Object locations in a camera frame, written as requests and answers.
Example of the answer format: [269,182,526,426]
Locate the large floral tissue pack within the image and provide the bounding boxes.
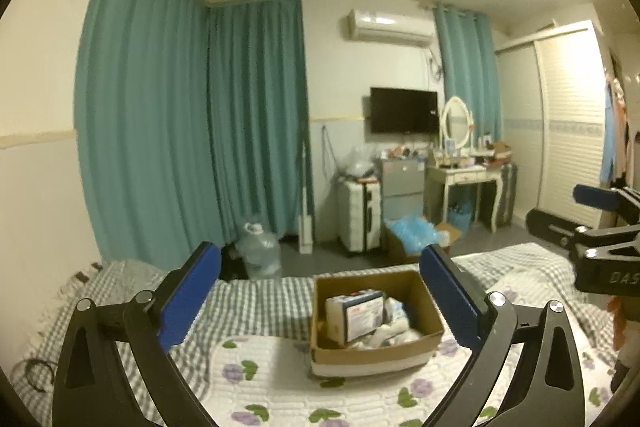
[324,289,385,347]

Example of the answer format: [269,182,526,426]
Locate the white cloth bag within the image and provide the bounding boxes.
[347,322,423,350]

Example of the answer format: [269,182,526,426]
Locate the small blue tissue pack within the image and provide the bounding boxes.
[384,297,409,324]

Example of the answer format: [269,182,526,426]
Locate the hanging clothes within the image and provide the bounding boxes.
[600,75,634,187]

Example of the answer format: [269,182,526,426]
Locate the black hair band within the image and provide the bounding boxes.
[24,358,55,393]

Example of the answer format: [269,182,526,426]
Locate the dark striped suitcase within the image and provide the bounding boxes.
[496,162,518,228]

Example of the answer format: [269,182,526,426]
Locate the blue plastic basket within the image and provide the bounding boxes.
[447,202,473,233]

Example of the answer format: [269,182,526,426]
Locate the white sliding wardrobe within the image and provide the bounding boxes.
[496,20,606,227]

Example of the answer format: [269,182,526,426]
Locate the white dressing table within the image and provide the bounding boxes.
[423,165,504,233]

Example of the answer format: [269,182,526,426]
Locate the white oval vanity mirror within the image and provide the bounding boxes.
[439,96,474,154]

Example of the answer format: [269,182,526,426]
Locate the box of blue bags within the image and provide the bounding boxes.
[384,210,462,265]

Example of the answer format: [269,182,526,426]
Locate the silver mini fridge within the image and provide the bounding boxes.
[375,158,425,221]

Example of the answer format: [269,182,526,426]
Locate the grey checkered bed sheet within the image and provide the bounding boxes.
[8,241,576,423]

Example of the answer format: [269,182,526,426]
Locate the floral white quilt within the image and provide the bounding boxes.
[170,243,616,426]

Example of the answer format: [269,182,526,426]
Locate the narrow teal window curtain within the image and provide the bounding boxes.
[433,3,502,140]

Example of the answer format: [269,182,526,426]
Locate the white suitcase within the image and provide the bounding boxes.
[336,180,382,254]

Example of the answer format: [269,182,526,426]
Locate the clear plastic bag pile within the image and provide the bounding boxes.
[344,144,375,179]

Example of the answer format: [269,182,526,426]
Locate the clear water jug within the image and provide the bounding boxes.
[235,222,281,279]

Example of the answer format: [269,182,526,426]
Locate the brown cardboard box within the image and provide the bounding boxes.
[310,269,445,378]

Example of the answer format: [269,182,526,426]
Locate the white air conditioner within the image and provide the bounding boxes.
[348,9,434,46]

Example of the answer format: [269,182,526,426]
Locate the white flat mop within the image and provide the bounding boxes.
[298,126,314,255]

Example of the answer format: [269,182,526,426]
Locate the large teal curtain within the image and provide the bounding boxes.
[74,0,308,269]

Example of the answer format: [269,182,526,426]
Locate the black wall television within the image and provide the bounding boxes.
[369,87,439,134]

